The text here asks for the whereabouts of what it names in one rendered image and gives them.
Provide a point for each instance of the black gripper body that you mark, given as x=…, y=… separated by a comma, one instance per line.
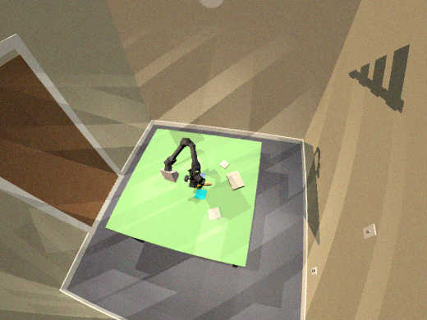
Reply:
x=187, y=178

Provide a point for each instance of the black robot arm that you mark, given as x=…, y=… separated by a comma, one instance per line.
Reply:
x=195, y=165

